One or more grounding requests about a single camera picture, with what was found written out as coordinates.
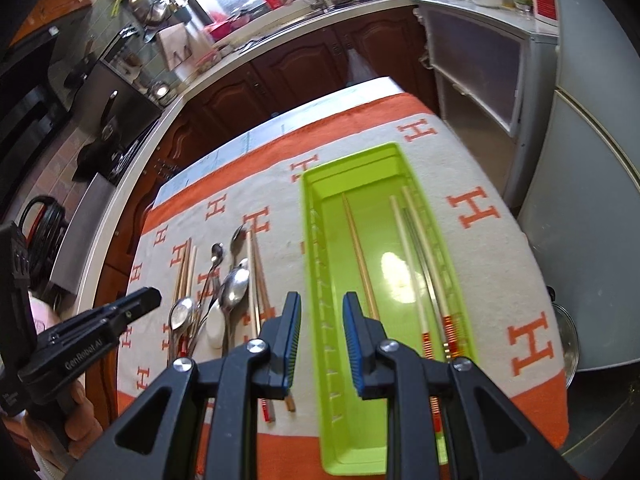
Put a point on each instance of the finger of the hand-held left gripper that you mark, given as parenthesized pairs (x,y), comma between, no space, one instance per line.
(75,355)

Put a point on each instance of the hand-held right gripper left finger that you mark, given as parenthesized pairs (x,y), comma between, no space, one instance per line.
(292,340)

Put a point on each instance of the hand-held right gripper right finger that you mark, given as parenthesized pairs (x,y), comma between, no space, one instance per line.
(352,340)

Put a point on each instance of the white chopstick red striped end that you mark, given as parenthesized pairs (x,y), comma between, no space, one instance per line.
(422,240)
(254,280)
(407,260)

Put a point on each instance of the wooden chopstick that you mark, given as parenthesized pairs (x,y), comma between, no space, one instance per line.
(357,250)
(190,265)
(180,270)
(261,280)

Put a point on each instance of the small metal spoon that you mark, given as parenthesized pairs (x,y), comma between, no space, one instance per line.
(216,251)

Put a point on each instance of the green plastic tray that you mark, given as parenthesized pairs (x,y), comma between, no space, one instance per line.
(380,220)

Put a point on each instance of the person's left hand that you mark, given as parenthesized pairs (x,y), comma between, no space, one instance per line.
(82,417)

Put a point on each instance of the pink cloth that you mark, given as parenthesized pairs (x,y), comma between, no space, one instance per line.
(42,312)

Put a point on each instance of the large metal spoon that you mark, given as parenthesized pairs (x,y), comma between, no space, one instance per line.
(235,287)

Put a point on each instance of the white ceramic spoon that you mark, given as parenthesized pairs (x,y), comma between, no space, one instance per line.
(215,327)

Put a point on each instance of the orange and white printed blanket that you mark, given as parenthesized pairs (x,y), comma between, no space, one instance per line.
(500,260)

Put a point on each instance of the black gas stove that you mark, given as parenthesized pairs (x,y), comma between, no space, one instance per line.
(117,135)

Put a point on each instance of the steel pot lid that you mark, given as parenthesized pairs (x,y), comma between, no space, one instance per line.
(567,340)

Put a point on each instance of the black range hood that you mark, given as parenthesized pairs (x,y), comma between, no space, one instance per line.
(25,95)

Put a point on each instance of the grey refrigerator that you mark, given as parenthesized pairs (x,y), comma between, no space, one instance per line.
(590,160)

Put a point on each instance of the pink plastic basin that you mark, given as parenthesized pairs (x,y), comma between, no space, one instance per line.
(222,30)

